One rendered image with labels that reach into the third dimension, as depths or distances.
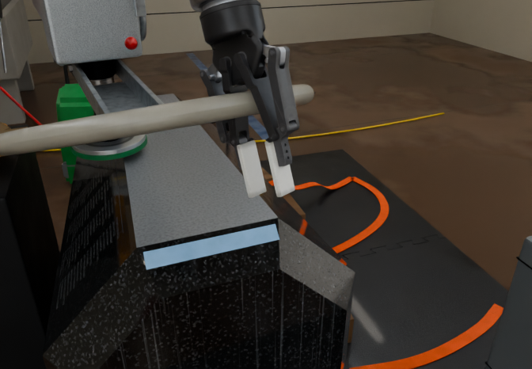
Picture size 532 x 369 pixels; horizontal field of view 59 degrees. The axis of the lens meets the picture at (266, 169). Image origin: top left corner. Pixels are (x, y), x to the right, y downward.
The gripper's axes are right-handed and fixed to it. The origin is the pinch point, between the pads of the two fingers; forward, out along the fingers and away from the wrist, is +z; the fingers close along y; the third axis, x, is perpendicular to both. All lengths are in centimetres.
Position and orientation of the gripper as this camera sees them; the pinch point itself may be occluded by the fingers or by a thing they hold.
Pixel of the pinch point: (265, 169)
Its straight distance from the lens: 59.2
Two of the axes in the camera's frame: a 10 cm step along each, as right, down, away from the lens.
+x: -6.4, 2.6, -7.2
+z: 2.2, 9.6, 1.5
